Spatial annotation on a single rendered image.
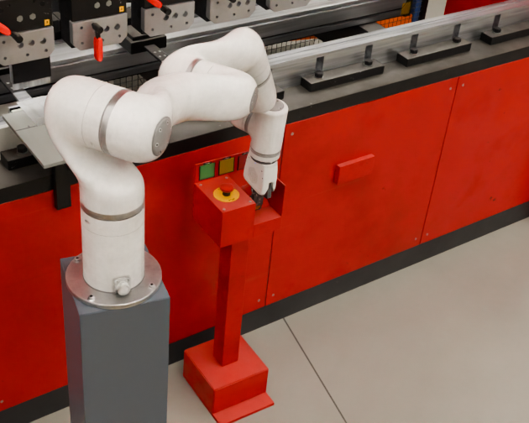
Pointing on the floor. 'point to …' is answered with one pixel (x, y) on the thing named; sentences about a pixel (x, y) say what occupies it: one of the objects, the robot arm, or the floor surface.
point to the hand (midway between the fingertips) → (257, 198)
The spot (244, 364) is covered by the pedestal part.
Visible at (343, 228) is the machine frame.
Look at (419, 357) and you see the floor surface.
